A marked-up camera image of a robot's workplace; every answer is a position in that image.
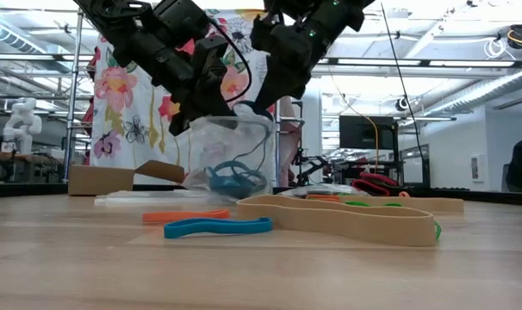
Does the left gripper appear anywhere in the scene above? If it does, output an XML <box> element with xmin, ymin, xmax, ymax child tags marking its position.
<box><xmin>112</xmin><ymin>16</ymin><xmax>237</xmax><ymax>135</ymax></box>

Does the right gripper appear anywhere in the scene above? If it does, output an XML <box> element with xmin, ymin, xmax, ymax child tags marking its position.
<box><xmin>251</xmin><ymin>0</ymin><xmax>361</xmax><ymax>112</ymax></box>

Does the clear zip bag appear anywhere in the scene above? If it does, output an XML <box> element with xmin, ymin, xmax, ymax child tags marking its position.
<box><xmin>281</xmin><ymin>183</ymin><xmax>370</xmax><ymax>199</ymax></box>
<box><xmin>183</xmin><ymin>101</ymin><xmax>278</xmax><ymax>202</ymax></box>

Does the thin blue rubber band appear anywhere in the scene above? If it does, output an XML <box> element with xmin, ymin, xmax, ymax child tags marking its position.
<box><xmin>164</xmin><ymin>217</ymin><xmax>274</xmax><ymax>240</ymax></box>

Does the large tan rubber band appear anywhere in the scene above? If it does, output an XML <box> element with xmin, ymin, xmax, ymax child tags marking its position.
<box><xmin>237</xmin><ymin>194</ymin><xmax>438</xmax><ymax>248</ymax></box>

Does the pink hanging cloth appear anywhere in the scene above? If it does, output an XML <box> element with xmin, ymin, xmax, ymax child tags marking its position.
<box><xmin>280</xmin><ymin>96</ymin><xmax>303</xmax><ymax>187</ymax></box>

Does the floral print curtain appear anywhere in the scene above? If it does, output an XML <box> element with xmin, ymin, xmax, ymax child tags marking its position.
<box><xmin>90</xmin><ymin>8</ymin><xmax>283</xmax><ymax>187</ymax></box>

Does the black monitor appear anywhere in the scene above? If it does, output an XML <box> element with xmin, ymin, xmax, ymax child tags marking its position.
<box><xmin>339</xmin><ymin>115</ymin><xmax>396</xmax><ymax>151</ymax></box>

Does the stack of clear bags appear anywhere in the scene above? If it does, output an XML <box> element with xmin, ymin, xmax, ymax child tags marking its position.
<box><xmin>93</xmin><ymin>190</ymin><xmax>227</xmax><ymax>208</ymax></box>

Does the red hanging cloth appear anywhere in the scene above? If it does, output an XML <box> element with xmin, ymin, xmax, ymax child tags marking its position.
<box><xmin>83</xmin><ymin>45</ymin><xmax>101</xmax><ymax>167</ymax></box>

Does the open cardboard box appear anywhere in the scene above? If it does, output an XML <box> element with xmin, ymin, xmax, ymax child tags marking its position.
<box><xmin>67</xmin><ymin>159</ymin><xmax>187</xmax><ymax>197</ymax></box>

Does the ceiling light strip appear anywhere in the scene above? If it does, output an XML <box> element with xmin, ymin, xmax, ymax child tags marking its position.
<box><xmin>316</xmin><ymin>58</ymin><xmax>522</xmax><ymax>68</ymax></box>

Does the black background desk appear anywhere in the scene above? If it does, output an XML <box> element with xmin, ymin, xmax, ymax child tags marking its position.
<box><xmin>329</xmin><ymin>144</ymin><xmax>432</xmax><ymax>189</ymax></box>

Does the background workbench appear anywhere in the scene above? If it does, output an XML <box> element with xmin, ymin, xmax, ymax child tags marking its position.
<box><xmin>0</xmin><ymin>150</ymin><xmax>66</xmax><ymax>184</ymax></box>

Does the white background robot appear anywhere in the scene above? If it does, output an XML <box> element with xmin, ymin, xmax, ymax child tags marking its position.
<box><xmin>1</xmin><ymin>97</ymin><xmax>42</xmax><ymax>156</ymax></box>

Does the black round ceiling device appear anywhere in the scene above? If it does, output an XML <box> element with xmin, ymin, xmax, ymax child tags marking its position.
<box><xmin>506</xmin><ymin>24</ymin><xmax>522</xmax><ymax>51</ymax></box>

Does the person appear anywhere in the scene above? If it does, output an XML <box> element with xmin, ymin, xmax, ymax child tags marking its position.
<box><xmin>504</xmin><ymin>124</ymin><xmax>522</xmax><ymax>194</ymax></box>

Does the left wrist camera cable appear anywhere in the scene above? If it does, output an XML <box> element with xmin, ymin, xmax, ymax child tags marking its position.
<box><xmin>208</xmin><ymin>16</ymin><xmax>253</xmax><ymax>104</ymax></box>

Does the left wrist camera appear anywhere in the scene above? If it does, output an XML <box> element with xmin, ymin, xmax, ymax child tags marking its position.
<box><xmin>152</xmin><ymin>0</ymin><xmax>211</xmax><ymax>40</ymax></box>

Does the hanging yellow cable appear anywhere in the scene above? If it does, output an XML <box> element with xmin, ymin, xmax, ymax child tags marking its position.
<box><xmin>329</xmin><ymin>72</ymin><xmax>381</xmax><ymax>173</ymax></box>

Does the hanging black cable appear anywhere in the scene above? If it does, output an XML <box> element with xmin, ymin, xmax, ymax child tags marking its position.
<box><xmin>380</xmin><ymin>3</ymin><xmax>426</xmax><ymax>173</ymax></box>

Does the white cable coil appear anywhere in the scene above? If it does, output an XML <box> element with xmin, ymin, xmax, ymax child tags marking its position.
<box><xmin>483</xmin><ymin>37</ymin><xmax>509</xmax><ymax>60</ymax></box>

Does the silver ventilation duct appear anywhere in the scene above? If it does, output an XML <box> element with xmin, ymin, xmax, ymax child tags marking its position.
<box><xmin>0</xmin><ymin>8</ymin><xmax>45</xmax><ymax>55</ymax></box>
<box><xmin>432</xmin><ymin>68</ymin><xmax>522</xmax><ymax>114</ymax></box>

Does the white wall box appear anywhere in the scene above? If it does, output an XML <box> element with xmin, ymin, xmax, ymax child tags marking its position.
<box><xmin>470</xmin><ymin>154</ymin><xmax>488</xmax><ymax>182</ymax></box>

